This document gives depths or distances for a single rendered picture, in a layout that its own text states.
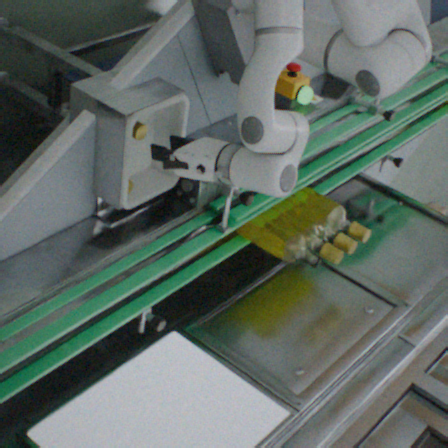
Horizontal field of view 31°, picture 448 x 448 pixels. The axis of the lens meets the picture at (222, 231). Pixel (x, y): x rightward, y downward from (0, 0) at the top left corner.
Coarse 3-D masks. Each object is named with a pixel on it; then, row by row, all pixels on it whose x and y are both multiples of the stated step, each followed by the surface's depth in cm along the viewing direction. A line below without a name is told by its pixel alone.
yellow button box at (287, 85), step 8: (280, 72) 202; (288, 72) 201; (296, 72) 203; (280, 80) 200; (288, 80) 199; (296, 80) 199; (304, 80) 200; (280, 88) 201; (288, 88) 199; (296, 88) 199; (280, 96) 202; (288, 96) 200; (288, 104) 201; (296, 104) 203
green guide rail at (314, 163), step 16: (416, 96) 241; (432, 96) 241; (400, 112) 230; (416, 112) 233; (368, 128) 220; (384, 128) 220; (336, 144) 210; (352, 144) 210; (304, 160) 201; (320, 160) 202; (336, 160) 204; (304, 176) 194; (256, 192) 186; (240, 208) 180; (256, 208) 181
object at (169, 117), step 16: (176, 96) 159; (144, 112) 153; (160, 112) 167; (176, 112) 165; (128, 128) 152; (160, 128) 169; (176, 128) 167; (128, 144) 154; (144, 144) 170; (160, 144) 171; (128, 160) 156; (144, 160) 173; (128, 176) 159; (144, 176) 173; (160, 176) 174; (176, 176) 173; (144, 192) 168; (160, 192) 170; (128, 208) 164
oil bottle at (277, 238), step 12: (264, 216) 184; (240, 228) 185; (252, 228) 183; (264, 228) 181; (276, 228) 181; (288, 228) 182; (252, 240) 184; (264, 240) 182; (276, 240) 179; (288, 240) 178; (300, 240) 179; (276, 252) 181; (288, 252) 178
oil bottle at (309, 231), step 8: (272, 208) 188; (280, 208) 188; (272, 216) 186; (280, 216) 186; (288, 216) 186; (296, 216) 187; (288, 224) 184; (296, 224) 184; (304, 224) 185; (312, 224) 185; (304, 232) 182; (312, 232) 183; (312, 240) 182
